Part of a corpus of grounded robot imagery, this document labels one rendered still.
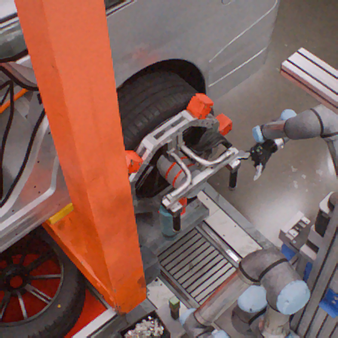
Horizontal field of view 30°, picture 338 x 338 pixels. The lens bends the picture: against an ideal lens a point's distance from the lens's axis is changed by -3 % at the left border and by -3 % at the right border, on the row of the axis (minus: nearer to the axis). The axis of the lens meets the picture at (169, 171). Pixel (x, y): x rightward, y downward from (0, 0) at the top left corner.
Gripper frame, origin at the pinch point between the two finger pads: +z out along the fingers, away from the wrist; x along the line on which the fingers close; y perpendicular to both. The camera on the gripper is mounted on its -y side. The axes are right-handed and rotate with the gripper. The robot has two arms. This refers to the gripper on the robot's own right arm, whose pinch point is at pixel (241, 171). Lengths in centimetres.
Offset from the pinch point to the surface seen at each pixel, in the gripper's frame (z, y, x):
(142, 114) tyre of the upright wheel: 28, 34, -34
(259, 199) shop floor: -36, -83, -13
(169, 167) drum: 26.6, 7.3, -19.7
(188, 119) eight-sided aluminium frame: 13.3, 28.8, -22.1
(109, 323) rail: 85, -49, 1
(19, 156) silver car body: 77, 18, -63
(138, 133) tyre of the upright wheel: 35, 30, -30
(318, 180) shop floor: -73, -83, 2
